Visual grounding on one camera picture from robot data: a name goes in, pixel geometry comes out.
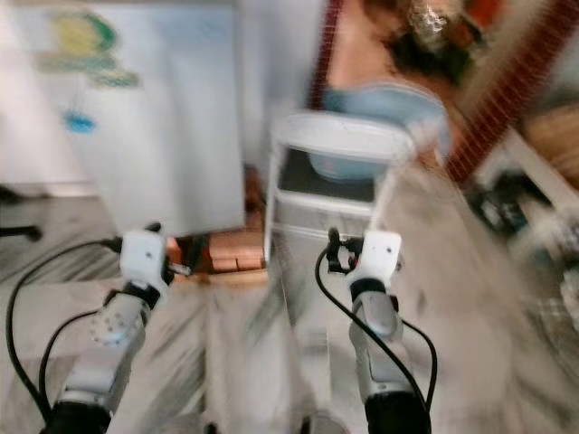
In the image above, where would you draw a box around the small white table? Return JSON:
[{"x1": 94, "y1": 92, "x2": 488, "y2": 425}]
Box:
[{"x1": 498, "y1": 127, "x2": 579, "y2": 218}]

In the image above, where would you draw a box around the orange brick stack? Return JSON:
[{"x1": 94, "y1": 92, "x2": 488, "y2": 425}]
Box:
[{"x1": 109, "y1": 233, "x2": 268, "y2": 279}]

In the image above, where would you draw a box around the narrow red brick pillar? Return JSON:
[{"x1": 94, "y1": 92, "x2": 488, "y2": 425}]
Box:
[{"x1": 308, "y1": 0, "x2": 345, "y2": 111}]

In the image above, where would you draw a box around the wide red brick pillar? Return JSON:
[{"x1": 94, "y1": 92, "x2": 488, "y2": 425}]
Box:
[{"x1": 443, "y1": 0, "x2": 579, "y2": 186}]

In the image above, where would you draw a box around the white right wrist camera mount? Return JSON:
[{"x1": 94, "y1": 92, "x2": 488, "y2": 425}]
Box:
[{"x1": 351, "y1": 231, "x2": 403, "y2": 288}]

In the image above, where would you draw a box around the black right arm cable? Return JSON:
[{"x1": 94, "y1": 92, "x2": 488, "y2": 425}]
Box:
[{"x1": 315, "y1": 244, "x2": 440, "y2": 412}]

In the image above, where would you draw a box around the white fridge door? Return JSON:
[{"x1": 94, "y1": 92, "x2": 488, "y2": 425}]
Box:
[{"x1": 18, "y1": 0, "x2": 250, "y2": 238}]

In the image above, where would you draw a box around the black bag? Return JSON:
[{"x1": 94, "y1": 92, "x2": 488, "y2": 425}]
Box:
[{"x1": 380, "y1": 0, "x2": 480, "y2": 87}]

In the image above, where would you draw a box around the long black left arm cable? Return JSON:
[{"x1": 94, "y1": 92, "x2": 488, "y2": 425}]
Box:
[{"x1": 5, "y1": 237, "x2": 126, "y2": 426}]

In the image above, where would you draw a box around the green yellow fridge sticker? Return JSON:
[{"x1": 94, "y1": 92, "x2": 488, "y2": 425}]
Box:
[{"x1": 36, "y1": 11, "x2": 141, "y2": 90}]

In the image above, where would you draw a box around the small blue fridge sticker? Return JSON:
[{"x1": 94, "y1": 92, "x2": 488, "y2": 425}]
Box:
[{"x1": 62, "y1": 110, "x2": 96, "y2": 135}]

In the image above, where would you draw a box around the black storage bin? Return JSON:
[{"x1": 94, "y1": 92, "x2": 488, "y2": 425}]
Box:
[{"x1": 466, "y1": 176, "x2": 539, "y2": 241}]

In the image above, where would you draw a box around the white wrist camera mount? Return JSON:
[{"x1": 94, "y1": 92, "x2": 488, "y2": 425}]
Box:
[
  {"x1": 120, "y1": 229, "x2": 171, "y2": 288},
  {"x1": 351, "y1": 231, "x2": 403, "y2": 288}
]

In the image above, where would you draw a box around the black chair base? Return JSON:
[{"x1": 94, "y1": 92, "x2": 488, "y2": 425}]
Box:
[{"x1": 0, "y1": 224, "x2": 46, "y2": 241}]

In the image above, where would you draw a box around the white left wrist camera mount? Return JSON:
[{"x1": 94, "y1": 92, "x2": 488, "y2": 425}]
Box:
[{"x1": 120, "y1": 229, "x2": 171, "y2": 288}]

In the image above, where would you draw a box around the short black left arm cable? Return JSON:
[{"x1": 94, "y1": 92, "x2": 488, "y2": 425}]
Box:
[{"x1": 39, "y1": 307, "x2": 100, "y2": 421}]

